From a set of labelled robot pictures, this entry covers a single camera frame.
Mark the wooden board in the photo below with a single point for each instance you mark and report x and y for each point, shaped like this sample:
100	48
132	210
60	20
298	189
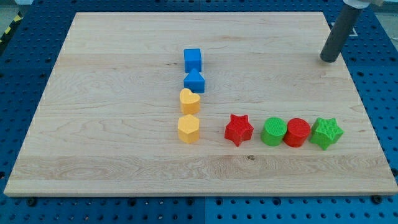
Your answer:
107	122

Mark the yellow heart block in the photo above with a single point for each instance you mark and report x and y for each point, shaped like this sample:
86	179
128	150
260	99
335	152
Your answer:
189	101

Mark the yellow hexagon block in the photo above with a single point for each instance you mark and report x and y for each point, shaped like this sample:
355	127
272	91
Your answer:
188	128

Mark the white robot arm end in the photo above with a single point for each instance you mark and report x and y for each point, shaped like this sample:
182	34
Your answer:
361	4

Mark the blue triangle block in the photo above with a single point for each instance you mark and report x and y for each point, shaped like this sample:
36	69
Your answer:
194	81

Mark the blue cube block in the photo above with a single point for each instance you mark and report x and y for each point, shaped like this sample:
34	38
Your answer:
192	59

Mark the red cylinder block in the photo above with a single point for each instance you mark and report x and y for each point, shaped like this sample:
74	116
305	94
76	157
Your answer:
298	131

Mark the red star block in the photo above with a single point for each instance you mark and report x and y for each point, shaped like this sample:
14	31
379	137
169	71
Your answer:
238	129

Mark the green cylinder block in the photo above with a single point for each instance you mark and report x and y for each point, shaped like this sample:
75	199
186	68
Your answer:
273	132

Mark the green star block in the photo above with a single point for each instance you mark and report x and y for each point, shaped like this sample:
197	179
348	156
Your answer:
325	132

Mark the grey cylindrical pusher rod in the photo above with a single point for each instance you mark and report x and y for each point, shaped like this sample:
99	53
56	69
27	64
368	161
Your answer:
340	32

